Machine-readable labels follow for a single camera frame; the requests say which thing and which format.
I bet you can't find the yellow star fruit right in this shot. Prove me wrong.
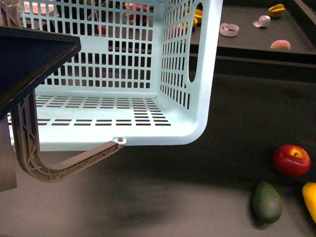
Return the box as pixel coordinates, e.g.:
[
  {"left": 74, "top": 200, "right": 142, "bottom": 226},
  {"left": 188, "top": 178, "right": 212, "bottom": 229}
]
[{"left": 269, "top": 4, "right": 286, "bottom": 18}]

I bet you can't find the yellow mango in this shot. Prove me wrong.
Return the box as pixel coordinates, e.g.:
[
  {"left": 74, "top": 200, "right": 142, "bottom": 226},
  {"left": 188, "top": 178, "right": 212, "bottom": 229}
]
[{"left": 302, "top": 182, "right": 316, "bottom": 222}]

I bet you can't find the light blue plastic basket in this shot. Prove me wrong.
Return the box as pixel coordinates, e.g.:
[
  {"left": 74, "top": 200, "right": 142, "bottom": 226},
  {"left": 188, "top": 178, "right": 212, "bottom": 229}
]
[{"left": 35, "top": 0, "right": 223, "bottom": 151}]

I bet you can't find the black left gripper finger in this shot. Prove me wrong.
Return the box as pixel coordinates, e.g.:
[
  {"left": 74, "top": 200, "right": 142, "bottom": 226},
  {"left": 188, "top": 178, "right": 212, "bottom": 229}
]
[{"left": 0, "top": 27, "right": 81, "bottom": 118}]

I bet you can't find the yellow star fruit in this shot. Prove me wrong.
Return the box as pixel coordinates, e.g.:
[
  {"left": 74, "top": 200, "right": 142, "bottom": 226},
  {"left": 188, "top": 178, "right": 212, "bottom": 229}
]
[
  {"left": 269, "top": 4, "right": 286, "bottom": 18},
  {"left": 183, "top": 7, "right": 203, "bottom": 19},
  {"left": 186, "top": 17, "right": 198, "bottom": 28}
]

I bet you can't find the red apple on table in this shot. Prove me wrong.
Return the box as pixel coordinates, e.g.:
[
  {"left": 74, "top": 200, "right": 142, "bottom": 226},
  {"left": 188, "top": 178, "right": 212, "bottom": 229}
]
[{"left": 273, "top": 144, "right": 311, "bottom": 177}]

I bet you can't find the green avocado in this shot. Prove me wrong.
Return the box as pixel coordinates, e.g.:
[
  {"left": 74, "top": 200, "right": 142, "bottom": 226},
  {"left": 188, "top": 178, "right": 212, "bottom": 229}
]
[{"left": 252, "top": 181, "right": 283, "bottom": 224}]

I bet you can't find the yellow star fruit back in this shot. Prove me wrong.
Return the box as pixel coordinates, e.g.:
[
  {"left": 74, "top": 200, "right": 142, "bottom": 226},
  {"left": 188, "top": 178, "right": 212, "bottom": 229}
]
[{"left": 183, "top": 7, "right": 203, "bottom": 19}]

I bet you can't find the white tape ring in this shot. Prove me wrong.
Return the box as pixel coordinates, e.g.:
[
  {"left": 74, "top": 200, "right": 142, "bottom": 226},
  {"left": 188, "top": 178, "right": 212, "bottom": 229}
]
[{"left": 219, "top": 23, "right": 240, "bottom": 38}]

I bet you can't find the black display tray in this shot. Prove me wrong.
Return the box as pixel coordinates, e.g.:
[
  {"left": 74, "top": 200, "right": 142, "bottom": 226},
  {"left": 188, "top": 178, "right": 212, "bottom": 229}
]
[{"left": 22, "top": 0, "right": 316, "bottom": 65}]

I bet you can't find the pink peach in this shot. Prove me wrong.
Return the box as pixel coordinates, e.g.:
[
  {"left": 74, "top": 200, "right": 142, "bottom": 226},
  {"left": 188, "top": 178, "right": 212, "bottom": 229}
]
[{"left": 270, "top": 39, "right": 291, "bottom": 50}]

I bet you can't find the pink dragon fruit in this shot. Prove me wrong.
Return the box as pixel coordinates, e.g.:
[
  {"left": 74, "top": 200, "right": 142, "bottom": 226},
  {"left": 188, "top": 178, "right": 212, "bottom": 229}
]
[{"left": 122, "top": 2, "right": 149, "bottom": 26}]

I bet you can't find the small dark red fruit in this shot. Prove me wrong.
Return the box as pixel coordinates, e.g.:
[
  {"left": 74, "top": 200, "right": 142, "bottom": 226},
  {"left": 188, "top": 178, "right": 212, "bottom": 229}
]
[{"left": 100, "top": 25, "right": 107, "bottom": 37}]

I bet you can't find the yellow star fruit front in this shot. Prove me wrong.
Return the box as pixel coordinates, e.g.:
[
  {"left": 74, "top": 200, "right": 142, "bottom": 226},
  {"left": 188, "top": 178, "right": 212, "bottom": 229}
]
[{"left": 186, "top": 17, "right": 198, "bottom": 28}]

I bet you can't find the red apple on tray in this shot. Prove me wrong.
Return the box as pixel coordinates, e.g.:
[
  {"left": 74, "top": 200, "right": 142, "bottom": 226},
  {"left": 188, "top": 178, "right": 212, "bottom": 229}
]
[{"left": 163, "top": 24, "right": 187, "bottom": 41}]

